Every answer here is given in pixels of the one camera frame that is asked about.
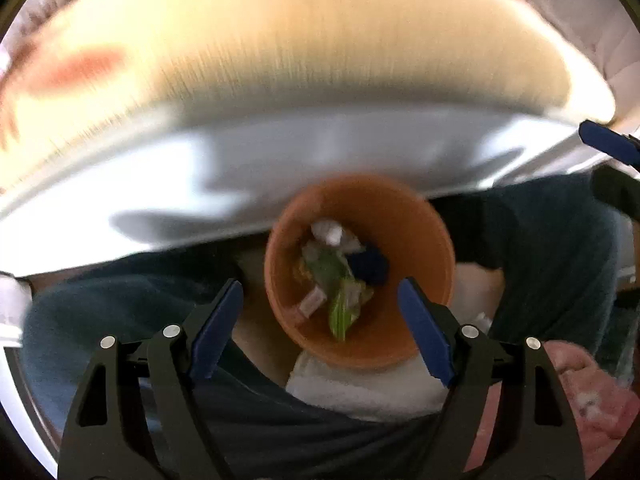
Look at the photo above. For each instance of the person's leg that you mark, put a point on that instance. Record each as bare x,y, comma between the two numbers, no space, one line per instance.
125,300
550,240

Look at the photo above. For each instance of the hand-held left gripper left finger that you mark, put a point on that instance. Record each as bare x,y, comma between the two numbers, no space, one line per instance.
217,332

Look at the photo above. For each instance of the person's right leg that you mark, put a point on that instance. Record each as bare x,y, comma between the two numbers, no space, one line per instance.
550,240

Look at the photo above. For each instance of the person's left leg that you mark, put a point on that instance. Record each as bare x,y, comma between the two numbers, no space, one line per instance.
125,300

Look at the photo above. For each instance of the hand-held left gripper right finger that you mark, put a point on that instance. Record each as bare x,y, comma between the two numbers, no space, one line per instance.
425,335

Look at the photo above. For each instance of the white towel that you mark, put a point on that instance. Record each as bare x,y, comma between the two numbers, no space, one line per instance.
360,390

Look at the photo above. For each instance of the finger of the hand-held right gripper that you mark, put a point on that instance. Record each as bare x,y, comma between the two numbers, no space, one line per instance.
617,192
607,142

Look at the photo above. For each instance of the pink fluffy slipper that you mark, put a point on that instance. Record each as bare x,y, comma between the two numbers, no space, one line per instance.
600,410

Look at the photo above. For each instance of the green white tissue packet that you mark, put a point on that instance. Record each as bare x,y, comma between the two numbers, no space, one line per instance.
342,315

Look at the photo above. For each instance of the pink packet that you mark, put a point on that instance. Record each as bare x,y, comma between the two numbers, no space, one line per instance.
311,304

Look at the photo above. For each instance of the green snack wrapper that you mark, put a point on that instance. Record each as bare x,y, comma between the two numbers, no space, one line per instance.
327,267

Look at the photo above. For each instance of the blue cloth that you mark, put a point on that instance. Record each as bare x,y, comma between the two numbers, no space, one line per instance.
370,266

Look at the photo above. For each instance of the orange plastic bucket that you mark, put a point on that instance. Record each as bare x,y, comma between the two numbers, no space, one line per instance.
415,240

